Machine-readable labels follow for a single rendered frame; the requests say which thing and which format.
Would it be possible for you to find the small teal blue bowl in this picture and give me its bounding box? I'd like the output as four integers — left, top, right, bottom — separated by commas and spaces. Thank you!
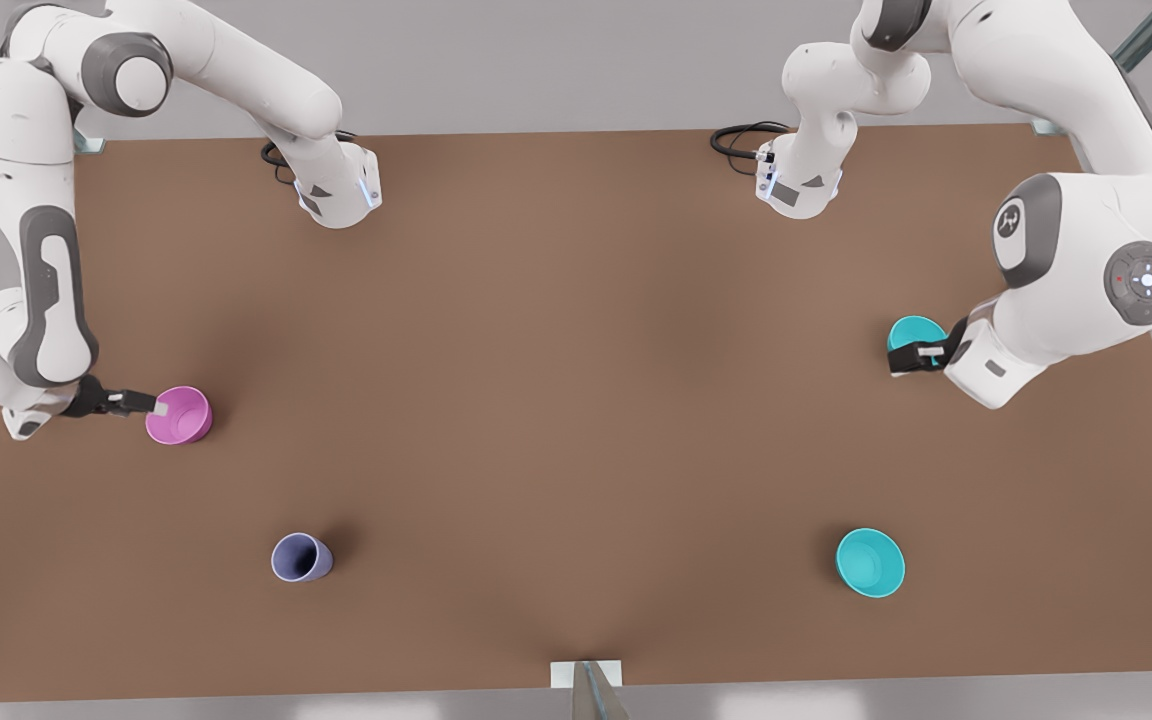
886, 315, 950, 355

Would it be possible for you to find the pink bowl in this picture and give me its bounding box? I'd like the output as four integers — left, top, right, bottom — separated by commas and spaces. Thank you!
144, 385, 215, 447

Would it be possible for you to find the large teal blue bowl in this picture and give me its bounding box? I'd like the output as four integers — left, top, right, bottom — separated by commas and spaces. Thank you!
834, 527, 907, 600

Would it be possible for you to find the lavender cup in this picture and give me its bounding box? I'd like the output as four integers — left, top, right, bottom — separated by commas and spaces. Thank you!
270, 531, 335, 584

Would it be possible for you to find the black cable loop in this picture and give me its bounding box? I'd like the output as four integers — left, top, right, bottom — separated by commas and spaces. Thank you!
709, 121, 797, 177
260, 129, 359, 187

